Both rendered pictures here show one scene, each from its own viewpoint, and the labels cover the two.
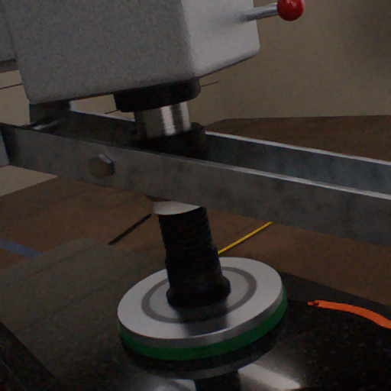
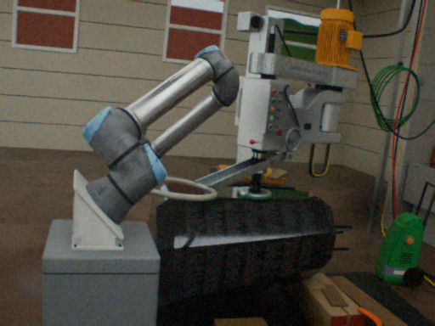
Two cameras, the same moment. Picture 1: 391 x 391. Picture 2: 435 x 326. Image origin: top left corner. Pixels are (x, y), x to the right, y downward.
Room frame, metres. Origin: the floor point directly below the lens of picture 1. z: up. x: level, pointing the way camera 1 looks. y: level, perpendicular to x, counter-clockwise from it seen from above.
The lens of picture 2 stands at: (1.40, -2.50, 1.43)
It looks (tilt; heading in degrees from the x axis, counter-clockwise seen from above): 10 degrees down; 112
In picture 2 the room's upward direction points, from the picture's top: 6 degrees clockwise
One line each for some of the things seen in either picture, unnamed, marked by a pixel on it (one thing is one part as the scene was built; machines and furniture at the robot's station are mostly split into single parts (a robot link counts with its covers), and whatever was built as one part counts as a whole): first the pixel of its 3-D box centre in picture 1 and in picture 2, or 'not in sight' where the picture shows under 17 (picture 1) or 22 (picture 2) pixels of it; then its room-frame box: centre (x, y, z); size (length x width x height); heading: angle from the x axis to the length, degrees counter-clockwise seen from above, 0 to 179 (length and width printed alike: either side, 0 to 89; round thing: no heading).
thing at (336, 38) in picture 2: not in sight; (336, 39); (0.94, 0.61, 1.88); 0.31 x 0.28 x 0.40; 155
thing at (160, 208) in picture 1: (177, 190); not in sight; (0.64, 0.02, 0.97); 0.07 x 0.07 x 0.04
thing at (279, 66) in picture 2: not in sight; (303, 74); (0.79, 0.34, 1.60); 0.96 x 0.25 x 0.17; 65
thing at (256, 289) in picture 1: (199, 296); (254, 191); (0.64, 0.02, 0.82); 0.21 x 0.21 x 0.01
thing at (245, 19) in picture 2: not in sight; (249, 22); (0.20, 0.81, 2.00); 0.20 x 0.18 x 0.15; 123
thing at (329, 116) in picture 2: not in sight; (324, 116); (0.93, 0.62, 1.32); 0.19 x 0.19 x 0.20
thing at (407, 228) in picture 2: not in sight; (404, 231); (1.66, 1.23, 0.43); 0.35 x 0.35 x 0.87; 18
